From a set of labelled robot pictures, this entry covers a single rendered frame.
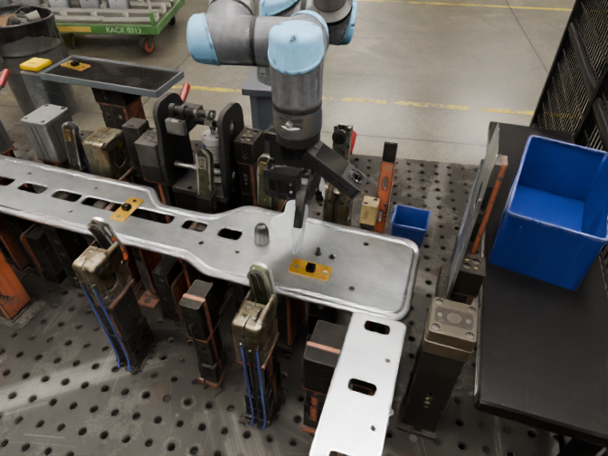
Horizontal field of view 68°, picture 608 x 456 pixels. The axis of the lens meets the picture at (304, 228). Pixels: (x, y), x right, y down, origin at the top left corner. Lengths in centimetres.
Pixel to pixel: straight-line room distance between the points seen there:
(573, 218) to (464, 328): 45
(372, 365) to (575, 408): 30
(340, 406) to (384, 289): 26
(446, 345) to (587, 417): 21
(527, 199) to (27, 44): 323
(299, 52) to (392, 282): 48
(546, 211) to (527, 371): 43
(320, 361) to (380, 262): 25
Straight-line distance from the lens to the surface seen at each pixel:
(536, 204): 114
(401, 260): 96
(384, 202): 101
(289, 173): 73
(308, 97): 66
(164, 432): 110
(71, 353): 129
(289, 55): 64
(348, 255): 95
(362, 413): 75
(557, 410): 81
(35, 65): 156
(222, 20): 77
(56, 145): 137
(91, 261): 96
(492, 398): 78
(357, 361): 79
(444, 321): 79
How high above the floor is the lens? 167
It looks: 42 degrees down
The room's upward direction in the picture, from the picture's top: straight up
